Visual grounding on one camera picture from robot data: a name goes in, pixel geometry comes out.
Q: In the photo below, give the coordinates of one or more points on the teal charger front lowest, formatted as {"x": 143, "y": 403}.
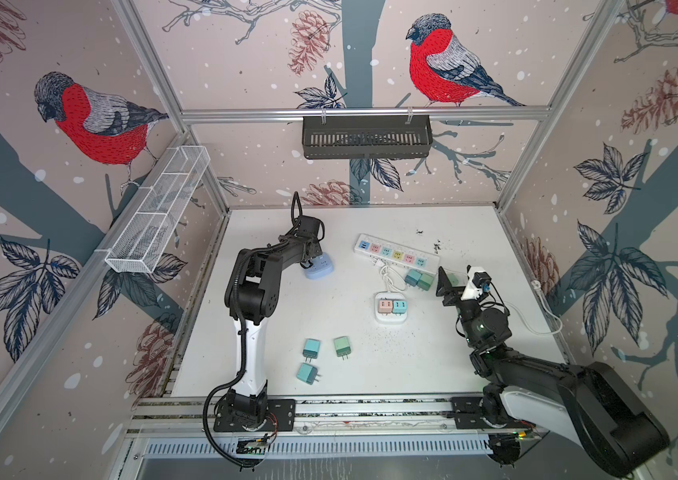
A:
{"x": 308, "y": 373}

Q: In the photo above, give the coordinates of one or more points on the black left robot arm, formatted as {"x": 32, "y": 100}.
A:
{"x": 252, "y": 296}

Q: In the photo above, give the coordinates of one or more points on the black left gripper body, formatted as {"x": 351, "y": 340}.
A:
{"x": 317, "y": 250}

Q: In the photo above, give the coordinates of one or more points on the white square power strip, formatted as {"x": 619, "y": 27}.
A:
{"x": 389, "y": 319}

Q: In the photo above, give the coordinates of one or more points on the teal charger front left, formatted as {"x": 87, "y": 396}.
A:
{"x": 311, "y": 349}

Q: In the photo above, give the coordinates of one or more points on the green charger right of strip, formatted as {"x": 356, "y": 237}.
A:
{"x": 454, "y": 279}

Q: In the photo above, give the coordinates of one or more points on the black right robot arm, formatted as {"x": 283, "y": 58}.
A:
{"x": 591, "y": 405}

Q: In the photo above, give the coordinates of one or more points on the black hanging basket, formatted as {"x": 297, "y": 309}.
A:
{"x": 367, "y": 137}

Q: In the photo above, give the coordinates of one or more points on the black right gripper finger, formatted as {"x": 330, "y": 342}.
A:
{"x": 445, "y": 289}
{"x": 460, "y": 285}

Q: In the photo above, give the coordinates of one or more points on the white long power strip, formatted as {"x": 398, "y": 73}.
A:
{"x": 394, "y": 253}

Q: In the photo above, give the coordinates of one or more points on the green charger front middle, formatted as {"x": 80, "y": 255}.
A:
{"x": 342, "y": 346}

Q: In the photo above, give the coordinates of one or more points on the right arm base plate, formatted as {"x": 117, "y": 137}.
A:
{"x": 478, "y": 412}

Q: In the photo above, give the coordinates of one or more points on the blue square power strip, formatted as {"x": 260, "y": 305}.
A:
{"x": 319, "y": 267}

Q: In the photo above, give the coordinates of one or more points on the teal charger near strip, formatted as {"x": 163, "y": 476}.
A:
{"x": 413, "y": 277}

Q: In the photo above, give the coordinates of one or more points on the white wire mesh shelf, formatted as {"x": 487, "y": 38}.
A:
{"x": 148, "y": 232}

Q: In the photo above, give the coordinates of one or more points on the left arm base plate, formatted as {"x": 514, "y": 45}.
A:
{"x": 251, "y": 415}

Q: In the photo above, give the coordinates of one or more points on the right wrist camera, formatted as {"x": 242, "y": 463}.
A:
{"x": 478, "y": 284}

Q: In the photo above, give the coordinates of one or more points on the pink charger plug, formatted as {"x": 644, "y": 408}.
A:
{"x": 385, "y": 306}

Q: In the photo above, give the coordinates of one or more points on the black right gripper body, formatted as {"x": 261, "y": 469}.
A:
{"x": 467, "y": 311}

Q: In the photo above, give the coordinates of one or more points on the light green charger near strip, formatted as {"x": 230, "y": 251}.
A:
{"x": 425, "y": 281}

